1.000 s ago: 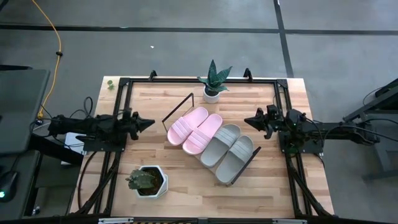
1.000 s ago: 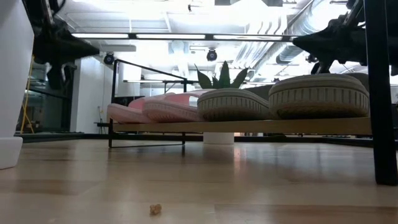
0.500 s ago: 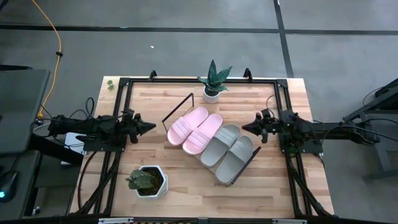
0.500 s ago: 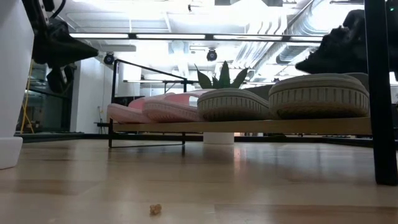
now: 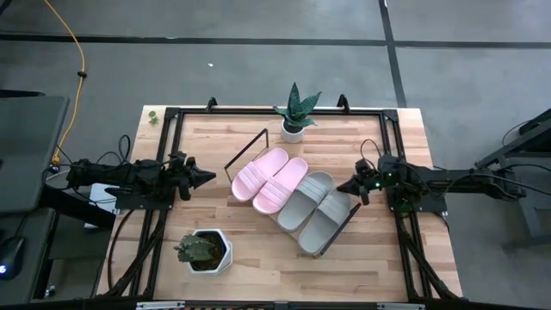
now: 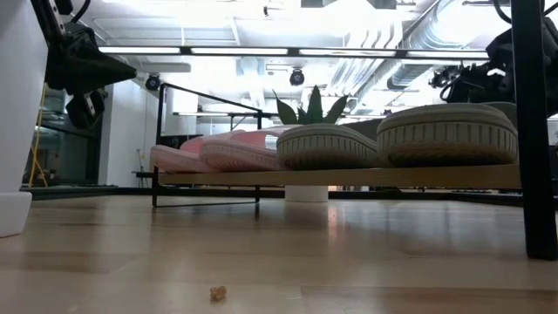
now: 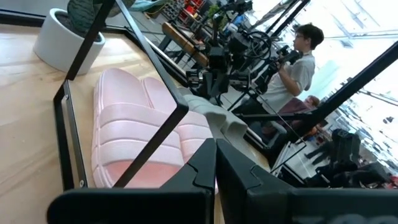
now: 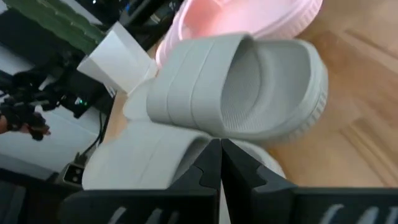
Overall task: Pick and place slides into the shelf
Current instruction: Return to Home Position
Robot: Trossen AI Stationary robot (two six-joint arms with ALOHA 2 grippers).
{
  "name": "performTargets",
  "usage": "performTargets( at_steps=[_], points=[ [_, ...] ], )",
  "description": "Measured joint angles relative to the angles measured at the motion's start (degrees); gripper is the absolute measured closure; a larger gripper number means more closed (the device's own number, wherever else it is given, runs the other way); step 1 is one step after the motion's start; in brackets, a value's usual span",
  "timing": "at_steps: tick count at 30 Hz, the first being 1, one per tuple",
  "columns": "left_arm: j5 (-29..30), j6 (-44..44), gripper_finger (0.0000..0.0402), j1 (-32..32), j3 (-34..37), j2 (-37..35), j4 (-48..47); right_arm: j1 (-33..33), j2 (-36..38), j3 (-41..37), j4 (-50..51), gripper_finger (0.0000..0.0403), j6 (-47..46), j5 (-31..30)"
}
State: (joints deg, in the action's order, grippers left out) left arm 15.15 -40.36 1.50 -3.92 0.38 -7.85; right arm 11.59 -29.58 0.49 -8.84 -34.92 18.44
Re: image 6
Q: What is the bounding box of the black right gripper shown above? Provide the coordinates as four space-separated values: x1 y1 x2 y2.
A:
446 30 514 105

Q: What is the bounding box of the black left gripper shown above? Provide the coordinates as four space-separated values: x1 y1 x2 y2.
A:
43 21 139 95

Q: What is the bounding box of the grey rubber slide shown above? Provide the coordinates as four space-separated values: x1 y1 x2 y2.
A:
276 117 380 171
377 101 520 168

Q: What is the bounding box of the pink rubber slide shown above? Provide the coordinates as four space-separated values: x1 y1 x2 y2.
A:
150 134 219 174
201 125 302 173

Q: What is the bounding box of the black-framed wooden shoe shelf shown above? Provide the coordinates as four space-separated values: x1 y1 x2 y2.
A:
151 0 558 262

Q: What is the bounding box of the dark glass door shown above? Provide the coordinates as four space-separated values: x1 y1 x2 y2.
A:
21 82 104 188

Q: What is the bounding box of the long ceiling light strip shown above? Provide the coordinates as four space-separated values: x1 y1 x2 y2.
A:
98 45 489 61

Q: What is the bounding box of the green snake plant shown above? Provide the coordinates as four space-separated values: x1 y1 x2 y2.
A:
272 85 350 126

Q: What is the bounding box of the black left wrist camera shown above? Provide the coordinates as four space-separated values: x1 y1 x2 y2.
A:
65 89 108 130

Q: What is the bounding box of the black left arm long cable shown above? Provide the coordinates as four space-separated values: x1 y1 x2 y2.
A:
69 0 92 25

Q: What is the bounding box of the yellow cable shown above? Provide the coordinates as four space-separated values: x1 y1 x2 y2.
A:
28 85 47 188

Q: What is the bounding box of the black metal table frame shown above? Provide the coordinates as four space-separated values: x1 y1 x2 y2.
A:
19 185 558 208

